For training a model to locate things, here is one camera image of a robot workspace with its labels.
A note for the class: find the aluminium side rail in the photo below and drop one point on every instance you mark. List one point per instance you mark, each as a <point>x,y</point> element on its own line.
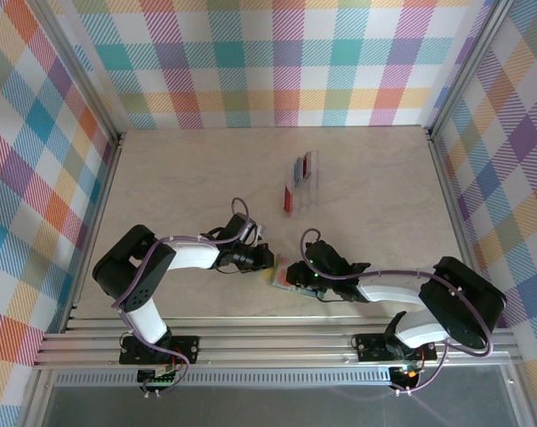
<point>96,222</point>
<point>458,222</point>

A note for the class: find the grey metal panel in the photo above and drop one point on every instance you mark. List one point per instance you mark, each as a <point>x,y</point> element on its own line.
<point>273,407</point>

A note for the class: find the orange right controller board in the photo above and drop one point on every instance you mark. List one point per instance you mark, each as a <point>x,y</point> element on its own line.
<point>406,371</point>

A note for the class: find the small colourful card case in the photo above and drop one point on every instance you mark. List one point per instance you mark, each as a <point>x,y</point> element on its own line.
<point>295,290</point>

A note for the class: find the aluminium cross rail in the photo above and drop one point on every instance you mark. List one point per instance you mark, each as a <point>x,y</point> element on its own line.
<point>273,347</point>

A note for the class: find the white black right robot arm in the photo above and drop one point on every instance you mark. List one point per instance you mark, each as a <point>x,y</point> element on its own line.
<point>388,291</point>

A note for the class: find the clear plastic card holder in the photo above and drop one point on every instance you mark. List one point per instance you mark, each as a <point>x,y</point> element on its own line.
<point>310,191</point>

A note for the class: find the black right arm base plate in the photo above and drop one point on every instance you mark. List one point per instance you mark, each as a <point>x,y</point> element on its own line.
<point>371,347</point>

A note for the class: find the green left controller board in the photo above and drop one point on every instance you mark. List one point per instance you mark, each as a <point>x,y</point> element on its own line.
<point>162,378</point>

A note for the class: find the aluminium frame post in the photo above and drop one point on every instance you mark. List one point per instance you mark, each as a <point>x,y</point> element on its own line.
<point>77,66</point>
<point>465,66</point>

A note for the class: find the blue card stack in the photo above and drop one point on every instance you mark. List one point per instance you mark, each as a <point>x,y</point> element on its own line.
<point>297,170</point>

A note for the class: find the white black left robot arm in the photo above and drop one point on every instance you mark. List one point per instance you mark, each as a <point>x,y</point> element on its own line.
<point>193,255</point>

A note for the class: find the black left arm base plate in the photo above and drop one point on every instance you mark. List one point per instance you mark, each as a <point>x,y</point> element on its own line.
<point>184,349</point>

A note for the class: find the white card red circles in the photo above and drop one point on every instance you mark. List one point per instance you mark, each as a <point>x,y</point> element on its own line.
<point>287,200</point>
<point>281,273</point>

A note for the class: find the red card stack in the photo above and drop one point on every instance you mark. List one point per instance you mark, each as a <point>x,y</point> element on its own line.
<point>307,163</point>

